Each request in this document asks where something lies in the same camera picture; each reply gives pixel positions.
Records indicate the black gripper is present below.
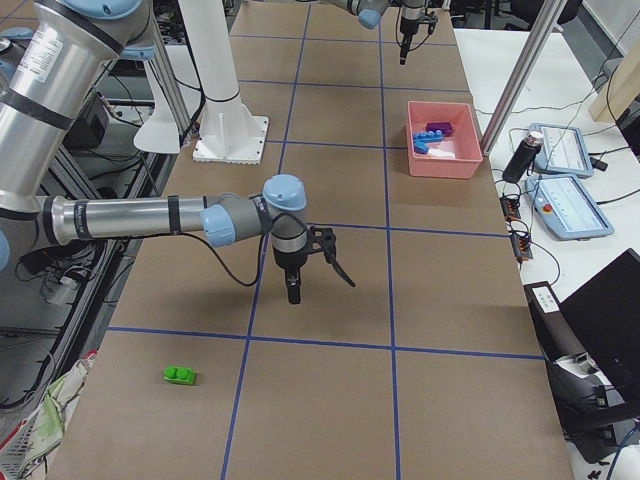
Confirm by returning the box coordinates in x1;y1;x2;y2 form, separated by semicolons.
271;226;356;305
399;0;436;65

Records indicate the purple toy block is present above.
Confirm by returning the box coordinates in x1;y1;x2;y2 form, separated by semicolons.
425;122;454;137

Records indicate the long blue toy block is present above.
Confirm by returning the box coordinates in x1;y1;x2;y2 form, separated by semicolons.
412;130;444;143

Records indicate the small blue toy block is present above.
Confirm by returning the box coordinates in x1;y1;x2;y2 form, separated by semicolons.
413;141;429;155

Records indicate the pink plastic box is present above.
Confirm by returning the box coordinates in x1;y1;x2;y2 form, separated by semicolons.
405;101;483;179

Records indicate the green toy block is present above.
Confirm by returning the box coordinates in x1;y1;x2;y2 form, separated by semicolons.
163;366;197;386

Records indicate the black water bottle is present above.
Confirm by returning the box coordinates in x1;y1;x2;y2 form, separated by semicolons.
502;130;544;183

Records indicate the teach pendant far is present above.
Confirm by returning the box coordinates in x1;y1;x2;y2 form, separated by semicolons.
529;123;594;178

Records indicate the teach pendant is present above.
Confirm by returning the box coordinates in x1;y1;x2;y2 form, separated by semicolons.
525;174;614;241
529;123;594;178

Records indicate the grey orange usb hub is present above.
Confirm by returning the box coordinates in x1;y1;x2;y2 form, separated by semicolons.
499;195;521;221
510;230;533;264

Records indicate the teach pendant near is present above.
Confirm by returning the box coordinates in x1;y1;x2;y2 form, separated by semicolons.
525;174;614;241

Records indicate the black laptop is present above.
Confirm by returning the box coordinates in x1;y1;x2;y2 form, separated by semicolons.
560;248;639;401

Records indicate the cloth bag green white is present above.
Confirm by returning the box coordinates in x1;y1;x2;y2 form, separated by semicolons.
1;350;98;479

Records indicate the aluminium frame post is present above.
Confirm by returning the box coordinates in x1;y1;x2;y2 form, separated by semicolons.
480;0;584;154

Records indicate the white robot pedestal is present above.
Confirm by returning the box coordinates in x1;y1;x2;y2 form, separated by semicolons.
134;1;269;164

